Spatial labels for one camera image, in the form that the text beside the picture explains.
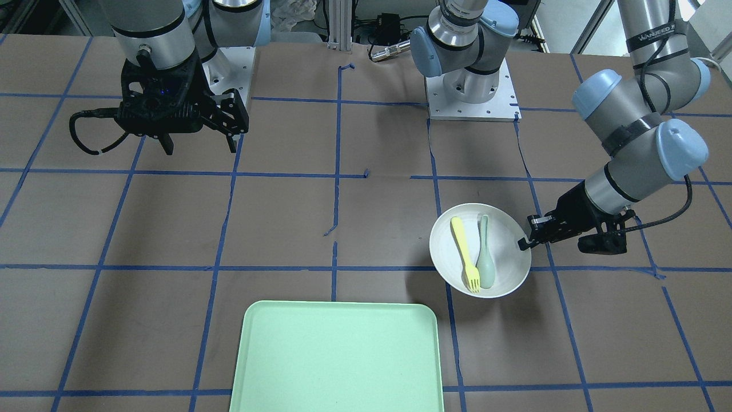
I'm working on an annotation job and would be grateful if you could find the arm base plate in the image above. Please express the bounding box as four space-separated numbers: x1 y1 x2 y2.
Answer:
424 60 522 122
203 46 258 109

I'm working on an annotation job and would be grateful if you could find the white round plate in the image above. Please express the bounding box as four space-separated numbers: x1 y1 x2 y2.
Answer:
429 203 532 298

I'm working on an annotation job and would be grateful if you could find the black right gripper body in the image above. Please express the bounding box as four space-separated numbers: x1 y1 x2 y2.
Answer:
114 49 229 138

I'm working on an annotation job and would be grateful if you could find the light green tray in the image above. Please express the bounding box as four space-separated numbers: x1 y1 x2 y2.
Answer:
229 300 444 411

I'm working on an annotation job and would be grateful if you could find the yellow plastic fork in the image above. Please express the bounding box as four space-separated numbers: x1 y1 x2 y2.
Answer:
450 216 480 293

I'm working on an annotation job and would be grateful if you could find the pale green plastic spoon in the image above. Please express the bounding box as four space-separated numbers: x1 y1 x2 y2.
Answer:
476 214 496 289

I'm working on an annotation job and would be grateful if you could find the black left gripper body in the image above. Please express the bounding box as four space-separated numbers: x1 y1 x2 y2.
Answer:
528 179 636 255

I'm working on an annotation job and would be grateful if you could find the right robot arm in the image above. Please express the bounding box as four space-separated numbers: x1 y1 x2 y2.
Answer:
100 1 271 155

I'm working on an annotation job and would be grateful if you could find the aluminium frame post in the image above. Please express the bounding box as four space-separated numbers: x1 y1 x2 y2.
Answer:
327 0 355 54

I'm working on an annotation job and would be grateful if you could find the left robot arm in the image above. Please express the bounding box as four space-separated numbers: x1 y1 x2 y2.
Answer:
409 1 711 255

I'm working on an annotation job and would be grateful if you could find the black power adapter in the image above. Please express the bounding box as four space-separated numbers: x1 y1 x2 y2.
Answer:
373 13 401 45

